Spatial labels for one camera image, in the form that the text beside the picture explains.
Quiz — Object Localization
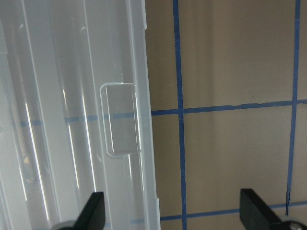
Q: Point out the clear plastic box lid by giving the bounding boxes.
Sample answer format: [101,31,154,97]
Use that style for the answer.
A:
[0,0,161,230]

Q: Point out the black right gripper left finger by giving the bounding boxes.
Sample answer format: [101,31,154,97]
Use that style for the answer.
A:
[74,192,106,230]

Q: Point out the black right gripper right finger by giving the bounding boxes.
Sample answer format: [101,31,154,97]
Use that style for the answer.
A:
[240,188,285,230]

